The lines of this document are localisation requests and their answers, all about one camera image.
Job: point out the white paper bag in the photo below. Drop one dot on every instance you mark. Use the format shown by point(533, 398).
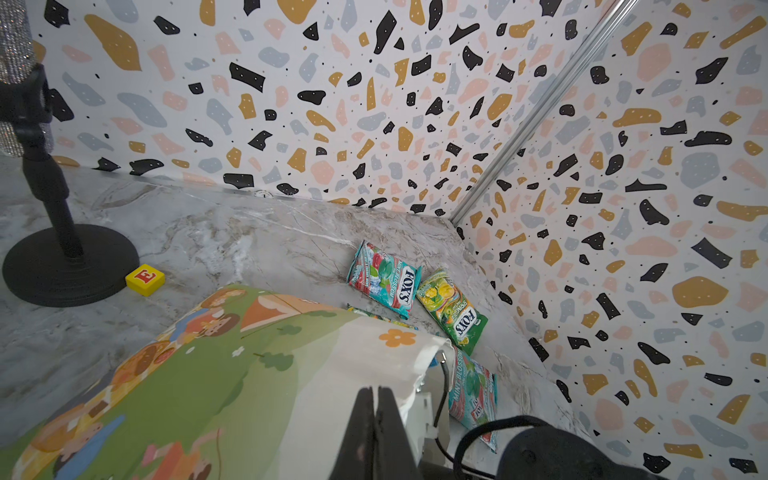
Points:
point(250, 384)

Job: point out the yellow letter cube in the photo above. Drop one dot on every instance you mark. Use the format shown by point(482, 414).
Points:
point(145, 280)

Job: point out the microphone on black stand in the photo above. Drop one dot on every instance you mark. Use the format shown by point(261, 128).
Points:
point(67, 264)

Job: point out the right aluminium corner post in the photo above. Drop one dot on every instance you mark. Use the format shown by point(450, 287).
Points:
point(550, 97)

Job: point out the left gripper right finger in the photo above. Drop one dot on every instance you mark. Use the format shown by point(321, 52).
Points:
point(394, 459)

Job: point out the red green Fox's candy bag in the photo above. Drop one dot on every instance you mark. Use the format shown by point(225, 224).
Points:
point(384, 278)

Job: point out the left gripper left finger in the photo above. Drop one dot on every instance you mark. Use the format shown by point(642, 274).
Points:
point(359, 441)

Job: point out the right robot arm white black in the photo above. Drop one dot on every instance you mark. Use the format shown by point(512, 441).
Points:
point(541, 451)

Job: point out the yellow green Fox's candy bag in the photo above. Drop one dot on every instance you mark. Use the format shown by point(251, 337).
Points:
point(452, 310)

